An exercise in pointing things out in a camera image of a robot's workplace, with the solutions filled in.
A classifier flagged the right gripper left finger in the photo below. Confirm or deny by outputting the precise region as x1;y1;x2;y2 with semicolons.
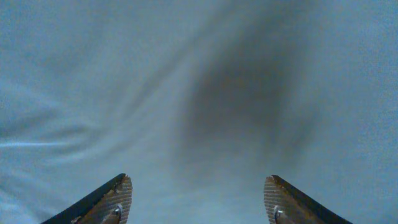
42;174;132;224

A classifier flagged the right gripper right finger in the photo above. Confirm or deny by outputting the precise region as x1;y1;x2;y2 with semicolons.
264;175;352;224

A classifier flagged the light blue cloth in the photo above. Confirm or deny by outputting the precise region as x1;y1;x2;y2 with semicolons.
1;1;397;223

